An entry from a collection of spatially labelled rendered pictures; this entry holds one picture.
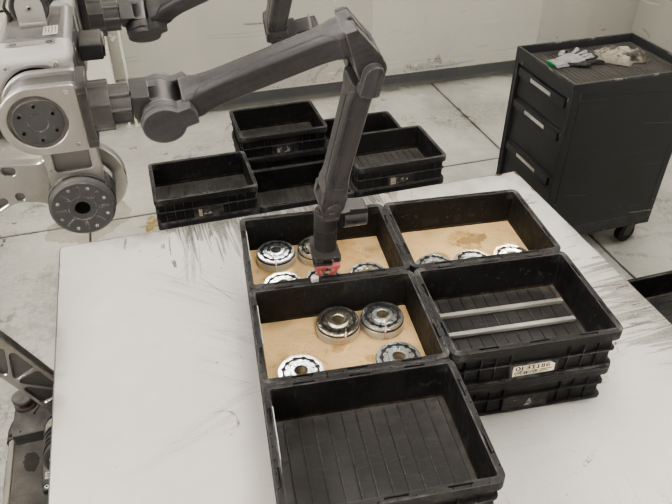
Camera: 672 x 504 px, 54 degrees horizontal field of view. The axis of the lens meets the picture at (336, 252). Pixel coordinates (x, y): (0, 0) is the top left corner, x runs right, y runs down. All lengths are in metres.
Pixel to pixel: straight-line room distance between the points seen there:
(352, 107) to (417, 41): 3.57
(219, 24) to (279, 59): 3.25
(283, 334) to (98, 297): 0.63
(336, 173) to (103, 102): 0.51
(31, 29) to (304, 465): 0.97
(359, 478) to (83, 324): 0.93
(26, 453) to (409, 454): 1.31
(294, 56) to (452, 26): 3.79
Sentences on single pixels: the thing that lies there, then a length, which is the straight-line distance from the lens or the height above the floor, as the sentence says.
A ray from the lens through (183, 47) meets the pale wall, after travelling 4.45.
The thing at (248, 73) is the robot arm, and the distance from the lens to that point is 1.20.
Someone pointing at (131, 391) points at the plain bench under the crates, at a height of 0.70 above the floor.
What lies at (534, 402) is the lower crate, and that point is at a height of 0.73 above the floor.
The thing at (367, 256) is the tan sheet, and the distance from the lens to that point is 1.82.
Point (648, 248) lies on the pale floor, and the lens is 3.57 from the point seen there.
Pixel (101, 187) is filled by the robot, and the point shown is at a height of 1.18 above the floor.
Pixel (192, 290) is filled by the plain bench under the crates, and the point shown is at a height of 0.70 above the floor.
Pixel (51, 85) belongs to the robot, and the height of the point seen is 1.51.
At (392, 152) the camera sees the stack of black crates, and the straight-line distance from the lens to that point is 3.03.
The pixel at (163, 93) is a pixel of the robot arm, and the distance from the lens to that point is 1.22.
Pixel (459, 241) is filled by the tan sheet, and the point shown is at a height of 0.83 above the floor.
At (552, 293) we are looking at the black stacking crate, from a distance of 1.79.
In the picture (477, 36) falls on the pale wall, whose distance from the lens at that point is 5.06.
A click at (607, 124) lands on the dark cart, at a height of 0.70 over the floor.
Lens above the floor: 1.94
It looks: 37 degrees down
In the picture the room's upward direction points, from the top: straight up
